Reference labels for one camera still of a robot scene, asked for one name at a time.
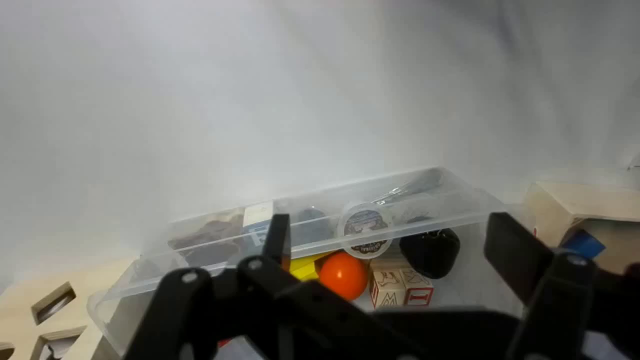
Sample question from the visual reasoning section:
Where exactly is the clear plastic storage bin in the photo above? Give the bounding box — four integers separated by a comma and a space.
88, 169, 523, 352

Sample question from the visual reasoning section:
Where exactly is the yellow toy block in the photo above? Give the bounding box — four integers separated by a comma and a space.
291, 256, 322, 282

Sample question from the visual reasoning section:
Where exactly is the wooden shape sorter lid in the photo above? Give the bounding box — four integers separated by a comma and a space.
0, 258, 132, 360

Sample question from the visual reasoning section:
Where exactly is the black rounded object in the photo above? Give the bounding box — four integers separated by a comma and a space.
400, 228, 460, 280

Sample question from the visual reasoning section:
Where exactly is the blue cylinder block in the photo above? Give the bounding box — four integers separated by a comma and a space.
565, 230, 606, 258

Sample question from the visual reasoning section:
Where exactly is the wooden letter cube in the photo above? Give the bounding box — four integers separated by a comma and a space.
370, 262, 435, 308

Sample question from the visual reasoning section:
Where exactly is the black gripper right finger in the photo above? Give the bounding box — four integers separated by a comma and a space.
484, 213, 640, 360

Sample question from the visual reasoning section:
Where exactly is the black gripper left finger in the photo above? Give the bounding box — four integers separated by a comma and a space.
124, 215, 349, 360

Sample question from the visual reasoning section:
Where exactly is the round clear plastic lid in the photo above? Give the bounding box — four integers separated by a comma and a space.
337, 202, 393, 260

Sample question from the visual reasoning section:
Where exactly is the orange ball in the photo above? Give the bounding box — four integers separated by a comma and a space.
319, 253, 370, 301

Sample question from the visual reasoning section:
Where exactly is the wooden open box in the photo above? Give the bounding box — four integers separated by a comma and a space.
524, 183, 640, 275

